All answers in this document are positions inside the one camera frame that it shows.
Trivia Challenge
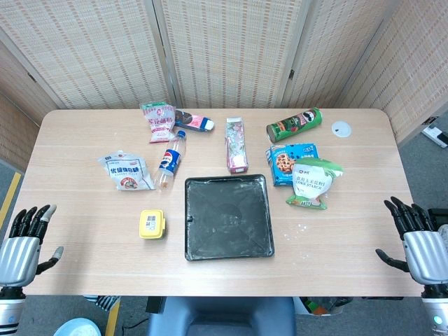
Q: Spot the white round table grommet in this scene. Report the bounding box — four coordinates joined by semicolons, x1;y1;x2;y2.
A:
331;120;353;138

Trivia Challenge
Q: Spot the white device on floor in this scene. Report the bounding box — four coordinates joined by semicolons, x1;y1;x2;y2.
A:
421;115;448;148

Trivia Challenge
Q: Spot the pink floral carton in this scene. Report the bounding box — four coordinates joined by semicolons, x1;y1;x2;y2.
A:
225;117;249;175

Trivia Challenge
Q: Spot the green white corn starch bag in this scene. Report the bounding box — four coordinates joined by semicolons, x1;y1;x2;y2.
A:
286;157;344;211

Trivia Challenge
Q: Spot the blue pink small carton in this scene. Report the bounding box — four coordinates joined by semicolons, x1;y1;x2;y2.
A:
174;109;216;134

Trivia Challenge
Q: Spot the light blue round object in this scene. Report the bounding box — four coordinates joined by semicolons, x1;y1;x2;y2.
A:
53;317;101;336

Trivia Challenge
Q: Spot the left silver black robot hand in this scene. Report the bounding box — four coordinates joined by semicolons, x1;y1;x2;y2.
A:
0;204;64;288

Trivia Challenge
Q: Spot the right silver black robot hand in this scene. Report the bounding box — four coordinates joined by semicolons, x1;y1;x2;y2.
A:
374;196;448;286

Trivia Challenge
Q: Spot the black white striped cloth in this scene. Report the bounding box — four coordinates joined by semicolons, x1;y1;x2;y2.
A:
83;295;122;312

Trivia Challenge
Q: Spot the black floor box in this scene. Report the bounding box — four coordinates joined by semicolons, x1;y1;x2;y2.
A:
427;208;448;232

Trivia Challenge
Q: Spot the Pepsi plastic bottle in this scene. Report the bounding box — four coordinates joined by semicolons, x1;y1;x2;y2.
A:
153;129;188;192

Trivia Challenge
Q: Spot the bamboo folding screen panel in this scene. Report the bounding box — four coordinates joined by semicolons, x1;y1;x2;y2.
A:
0;92;40;172
152;0;312;109
0;0;179;110
335;0;448;144
281;0;400;109
0;27;67;127

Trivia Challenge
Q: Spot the grey blue chair seat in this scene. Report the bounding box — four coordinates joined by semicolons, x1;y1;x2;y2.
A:
146;296;298;336

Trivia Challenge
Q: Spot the black box under table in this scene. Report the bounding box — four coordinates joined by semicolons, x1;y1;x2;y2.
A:
146;296;166;315

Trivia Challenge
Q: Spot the green Pringles can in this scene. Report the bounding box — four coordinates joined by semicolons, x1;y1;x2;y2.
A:
265;106;323;144

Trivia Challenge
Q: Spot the blue cookie box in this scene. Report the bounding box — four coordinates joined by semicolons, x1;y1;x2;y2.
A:
265;142;320;187

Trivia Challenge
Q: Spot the pink white flour bag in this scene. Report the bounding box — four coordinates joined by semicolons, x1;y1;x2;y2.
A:
140;101;176;144

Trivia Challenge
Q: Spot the yellow lid green container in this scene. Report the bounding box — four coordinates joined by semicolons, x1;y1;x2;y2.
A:
139;209;166;240

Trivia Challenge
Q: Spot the black square baking tray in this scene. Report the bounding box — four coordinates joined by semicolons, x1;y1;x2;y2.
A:
184;174;275;263

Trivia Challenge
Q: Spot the white sugar bag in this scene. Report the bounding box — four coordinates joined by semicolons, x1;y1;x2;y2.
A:
97;149;157;192

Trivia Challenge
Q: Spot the white bin with colourful items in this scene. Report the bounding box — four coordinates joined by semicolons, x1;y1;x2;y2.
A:
293;296;354;316

